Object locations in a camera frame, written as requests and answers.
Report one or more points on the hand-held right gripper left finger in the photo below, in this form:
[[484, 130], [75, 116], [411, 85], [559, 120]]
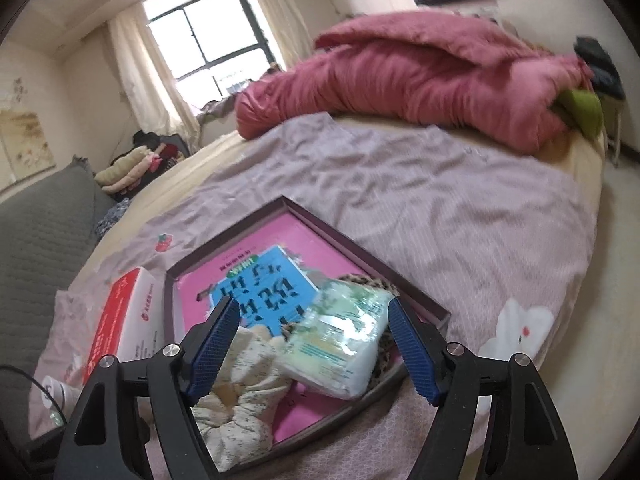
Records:
[[215, 350]]

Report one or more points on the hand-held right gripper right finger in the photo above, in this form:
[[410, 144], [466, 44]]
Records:
[[415, 355]]

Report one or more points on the leopard print scrunchie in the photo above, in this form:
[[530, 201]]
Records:
[[385, 365]]

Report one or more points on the cream floral scrunchie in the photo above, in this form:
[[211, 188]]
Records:
[[240, 410]]

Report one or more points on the small green-white tissue pack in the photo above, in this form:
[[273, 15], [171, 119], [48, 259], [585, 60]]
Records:
[[330, 345]]

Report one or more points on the dark shallow box tray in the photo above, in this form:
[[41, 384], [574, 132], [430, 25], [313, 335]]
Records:
[[360, 251]]

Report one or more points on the red paper tissue pack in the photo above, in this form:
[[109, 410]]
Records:
[[125, 320]]

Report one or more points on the pink and blue book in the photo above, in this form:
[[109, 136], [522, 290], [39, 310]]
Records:
[[290, 230]]

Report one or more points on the white lidded bottle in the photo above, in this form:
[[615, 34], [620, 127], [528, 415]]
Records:
[[60, 392]]

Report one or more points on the dark floral cloth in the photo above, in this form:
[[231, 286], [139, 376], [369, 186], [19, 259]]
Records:
[[112, 215]]

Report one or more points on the pile of folded clothes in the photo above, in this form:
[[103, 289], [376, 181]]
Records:
[[130, 170]]

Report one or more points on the clothes on windowsill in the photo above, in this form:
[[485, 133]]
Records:
[[225, 102]]

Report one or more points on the pink quilt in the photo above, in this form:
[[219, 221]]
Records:
[[425, 80]]

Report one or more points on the cream curtain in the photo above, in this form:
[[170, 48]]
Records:
[[145, 75], [275, 20]]

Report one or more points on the green pillow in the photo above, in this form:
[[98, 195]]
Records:
[[582, 110]]

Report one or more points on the dark framed window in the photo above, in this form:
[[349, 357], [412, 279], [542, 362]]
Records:
[[210, 35]]

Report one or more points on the dark folded clothes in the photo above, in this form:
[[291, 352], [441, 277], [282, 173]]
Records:
[[600, 65]]

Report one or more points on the beige wall poster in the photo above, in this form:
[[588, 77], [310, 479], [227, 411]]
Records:
[[17, 150]]

